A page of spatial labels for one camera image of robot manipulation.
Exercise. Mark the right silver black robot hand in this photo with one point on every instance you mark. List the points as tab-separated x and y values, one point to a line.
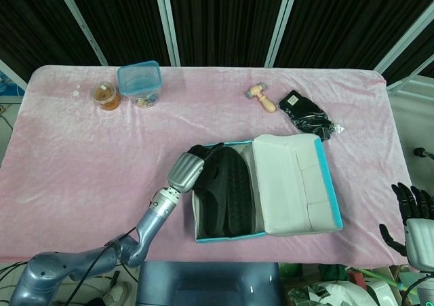
420	241

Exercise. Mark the white and green bag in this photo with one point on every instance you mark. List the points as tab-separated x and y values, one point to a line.
315	294

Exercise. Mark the pink velvet tablecloth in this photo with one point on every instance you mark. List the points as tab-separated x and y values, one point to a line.
101	167

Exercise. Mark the black pleated curtain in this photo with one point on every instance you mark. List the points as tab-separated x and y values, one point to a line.
220	14

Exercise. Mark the blue cardboard shoe box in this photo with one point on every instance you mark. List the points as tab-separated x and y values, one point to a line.
288	184

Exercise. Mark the right blue grey robot arm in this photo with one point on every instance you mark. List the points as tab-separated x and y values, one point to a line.
427	289

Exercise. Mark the black foam slipper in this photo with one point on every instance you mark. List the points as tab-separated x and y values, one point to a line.
237	197
210	214

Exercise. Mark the clear jar of colourful clips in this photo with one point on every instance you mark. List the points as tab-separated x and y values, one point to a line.
146	102

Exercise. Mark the dark blue robot torso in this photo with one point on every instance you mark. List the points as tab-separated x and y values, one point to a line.
203	285

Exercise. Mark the clear container with blue rim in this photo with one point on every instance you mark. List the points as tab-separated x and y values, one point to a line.
139	78

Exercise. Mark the white plastic device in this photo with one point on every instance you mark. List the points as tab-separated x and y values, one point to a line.
379	290

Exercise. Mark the black socks in plastic bag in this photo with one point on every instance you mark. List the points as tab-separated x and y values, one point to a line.
305	111

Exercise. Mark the clear jar of rubber bands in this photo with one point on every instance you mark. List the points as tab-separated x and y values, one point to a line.
106	102

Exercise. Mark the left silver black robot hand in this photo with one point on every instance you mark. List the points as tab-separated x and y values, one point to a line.
184	172

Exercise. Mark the small wooden toy hammer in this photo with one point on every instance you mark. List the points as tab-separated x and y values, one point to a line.
266	104

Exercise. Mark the left blue grey robot arm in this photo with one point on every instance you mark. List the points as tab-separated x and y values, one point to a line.
149	221

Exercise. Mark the white aluminium partition post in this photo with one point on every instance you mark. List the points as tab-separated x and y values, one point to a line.
81	22
167	24
283	24
13	74
403	38

